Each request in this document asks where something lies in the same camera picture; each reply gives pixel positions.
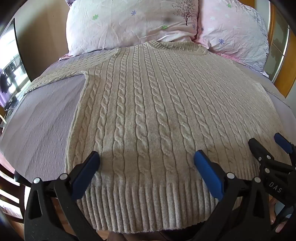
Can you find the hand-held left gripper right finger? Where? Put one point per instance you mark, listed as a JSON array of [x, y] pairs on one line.
[[207, 170]]

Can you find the person's right hand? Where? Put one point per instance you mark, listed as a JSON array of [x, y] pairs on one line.
[[275, 222]]

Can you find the white floral pillow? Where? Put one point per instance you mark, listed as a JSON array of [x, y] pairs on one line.
[[120, 23]]

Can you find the lavender bed sheet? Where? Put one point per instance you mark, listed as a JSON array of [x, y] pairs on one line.
[[39, 120]]

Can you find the wooden headboard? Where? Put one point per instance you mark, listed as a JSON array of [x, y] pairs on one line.
[[281, 46]]

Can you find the window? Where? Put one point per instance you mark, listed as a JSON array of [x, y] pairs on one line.
[[11, 76]]

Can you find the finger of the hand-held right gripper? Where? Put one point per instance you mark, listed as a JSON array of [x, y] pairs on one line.
[[283, 141], [260, 149]]

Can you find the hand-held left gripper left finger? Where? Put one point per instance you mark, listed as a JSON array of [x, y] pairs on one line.
[[86, 170]]

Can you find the pink floral pillow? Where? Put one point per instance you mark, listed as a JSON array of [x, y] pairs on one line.
[[231, 30]]

